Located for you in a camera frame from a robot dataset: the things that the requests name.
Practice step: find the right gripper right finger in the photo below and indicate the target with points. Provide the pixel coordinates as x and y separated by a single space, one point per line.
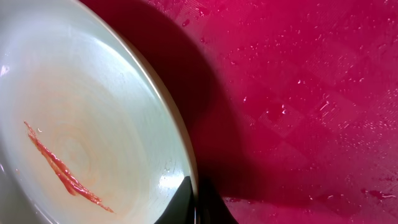
211 207

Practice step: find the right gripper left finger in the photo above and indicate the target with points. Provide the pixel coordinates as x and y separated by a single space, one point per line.
181 208

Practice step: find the white plate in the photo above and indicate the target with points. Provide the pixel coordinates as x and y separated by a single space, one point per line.
89 133

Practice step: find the red plastic tray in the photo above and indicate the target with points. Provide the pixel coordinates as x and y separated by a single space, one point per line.
291 106

